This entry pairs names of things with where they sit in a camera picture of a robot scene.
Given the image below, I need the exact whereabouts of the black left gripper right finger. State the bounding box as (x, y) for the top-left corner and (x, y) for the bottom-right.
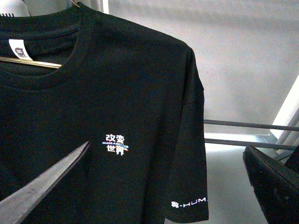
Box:
(243, 146), (299, 224)

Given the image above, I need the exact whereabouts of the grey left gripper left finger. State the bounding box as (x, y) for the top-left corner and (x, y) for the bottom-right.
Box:
(0, 141), (90, 224)

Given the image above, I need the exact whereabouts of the wooden clothes hanger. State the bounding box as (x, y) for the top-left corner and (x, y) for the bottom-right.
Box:
(0, 0), (81, 69)

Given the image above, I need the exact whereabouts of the black printed t-shirt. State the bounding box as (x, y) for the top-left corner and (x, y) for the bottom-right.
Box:
(0, 5), (209, 224)

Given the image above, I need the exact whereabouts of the lower grey metal rail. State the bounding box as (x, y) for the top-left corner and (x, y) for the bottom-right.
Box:
(205, 138), (296, 150)

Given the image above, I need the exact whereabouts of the grey metal rail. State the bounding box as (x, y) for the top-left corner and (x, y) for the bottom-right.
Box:
(204, 119), (299, 132)
(205, 138), (296, 150)

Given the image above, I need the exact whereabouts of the upper grey metal rail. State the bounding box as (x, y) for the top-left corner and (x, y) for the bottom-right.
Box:
(204, 119), (299, 132)

